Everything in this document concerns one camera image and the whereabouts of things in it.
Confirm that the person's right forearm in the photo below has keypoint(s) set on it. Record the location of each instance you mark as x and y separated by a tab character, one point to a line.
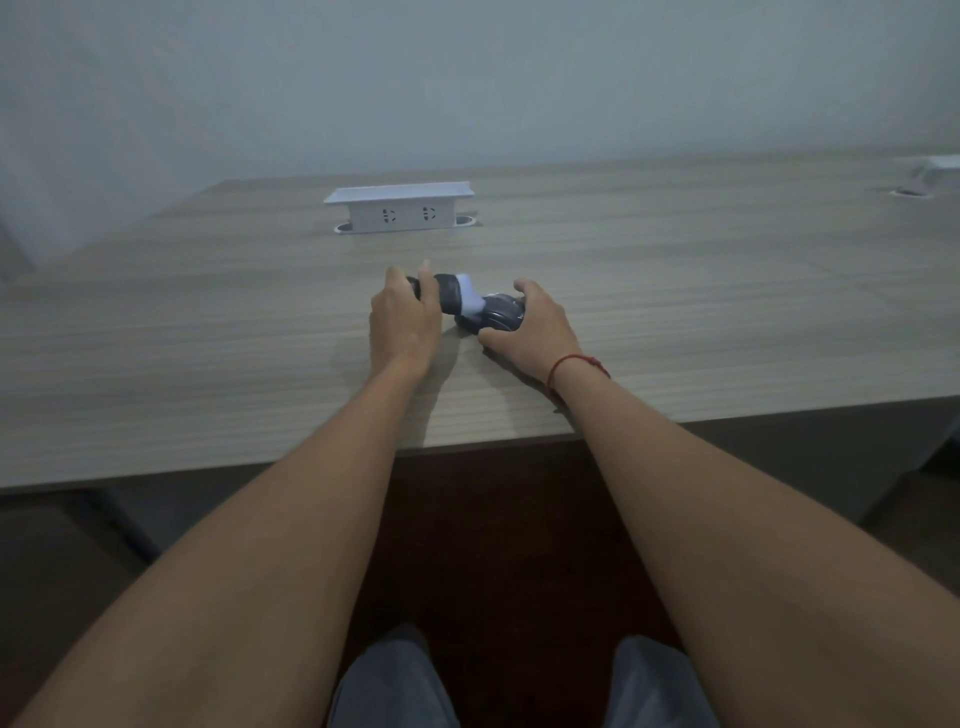
750	555

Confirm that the white desktop power socket box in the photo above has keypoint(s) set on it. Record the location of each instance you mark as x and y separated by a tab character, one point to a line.
399	208
928	176

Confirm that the person's right hand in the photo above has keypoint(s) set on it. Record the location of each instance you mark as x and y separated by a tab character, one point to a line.
540	330

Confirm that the person's left thumb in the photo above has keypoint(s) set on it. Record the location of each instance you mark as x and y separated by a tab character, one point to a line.
427	281

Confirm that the dark grey sock white toe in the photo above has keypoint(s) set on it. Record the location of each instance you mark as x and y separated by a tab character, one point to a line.
450	292

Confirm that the person's left forearm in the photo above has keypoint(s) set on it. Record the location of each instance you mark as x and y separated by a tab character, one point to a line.
247	540

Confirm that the person's grey trousers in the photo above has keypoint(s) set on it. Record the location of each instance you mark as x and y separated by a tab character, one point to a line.
517	682

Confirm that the grey table leg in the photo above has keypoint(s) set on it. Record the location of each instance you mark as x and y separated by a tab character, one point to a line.
124	525

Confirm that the person's right thumb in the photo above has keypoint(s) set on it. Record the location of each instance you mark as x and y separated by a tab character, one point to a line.
496	342

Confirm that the person's left hand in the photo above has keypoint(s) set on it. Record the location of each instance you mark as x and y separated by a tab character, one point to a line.
401	322

